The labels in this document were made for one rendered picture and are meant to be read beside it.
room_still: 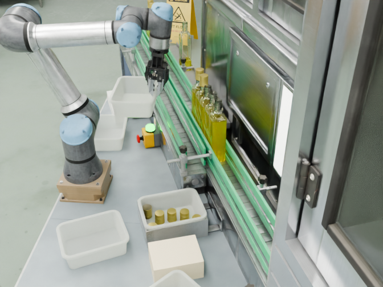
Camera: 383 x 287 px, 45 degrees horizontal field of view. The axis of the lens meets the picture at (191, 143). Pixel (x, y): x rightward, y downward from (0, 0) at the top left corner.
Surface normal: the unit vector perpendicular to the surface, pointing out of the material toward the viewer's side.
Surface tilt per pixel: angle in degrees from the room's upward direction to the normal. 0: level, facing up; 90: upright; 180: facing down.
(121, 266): 0
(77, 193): 90
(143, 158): 0
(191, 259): 0
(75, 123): 9
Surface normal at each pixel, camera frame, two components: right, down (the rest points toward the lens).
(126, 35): 0.03, 0.58
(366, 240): -0.96, 0.15
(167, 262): 0.00, -0.83
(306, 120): 0.27, 0.54
